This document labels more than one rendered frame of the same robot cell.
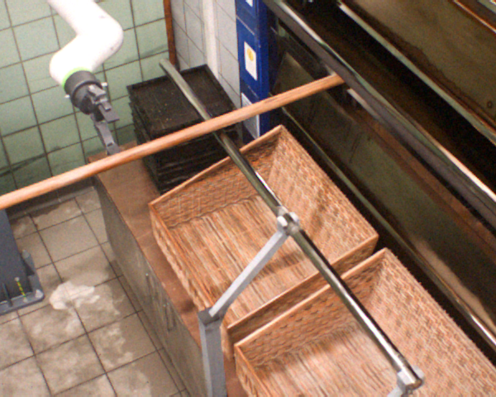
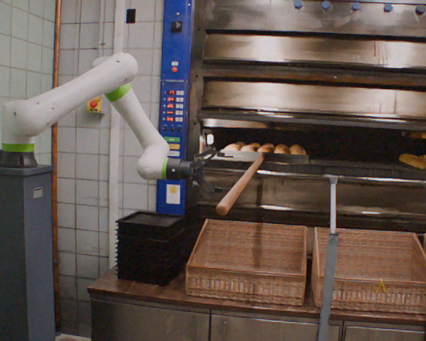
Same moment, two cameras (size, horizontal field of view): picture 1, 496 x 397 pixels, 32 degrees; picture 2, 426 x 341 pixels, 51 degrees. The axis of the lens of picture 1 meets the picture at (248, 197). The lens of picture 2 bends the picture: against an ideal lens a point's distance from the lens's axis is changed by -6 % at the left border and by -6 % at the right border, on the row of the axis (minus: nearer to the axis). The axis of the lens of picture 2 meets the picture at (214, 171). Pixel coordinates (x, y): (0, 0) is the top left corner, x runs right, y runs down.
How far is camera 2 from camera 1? 2.36 m
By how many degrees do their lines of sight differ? 61
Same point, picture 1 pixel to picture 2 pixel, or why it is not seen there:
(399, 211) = (318, 202)
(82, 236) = not seen: outside the picture
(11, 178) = not seen: outside the picture
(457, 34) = (341, 94)
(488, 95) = (366, 106)
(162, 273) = (216, 302)
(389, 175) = (304, 191)
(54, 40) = not seen: hidden behind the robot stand
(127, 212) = (153, 294)
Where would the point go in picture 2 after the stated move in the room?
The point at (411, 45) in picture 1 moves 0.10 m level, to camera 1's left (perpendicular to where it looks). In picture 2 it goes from (320, 108) to (313, 107)
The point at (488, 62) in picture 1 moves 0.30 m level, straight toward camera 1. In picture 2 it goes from (360, 96) to (409, 96)
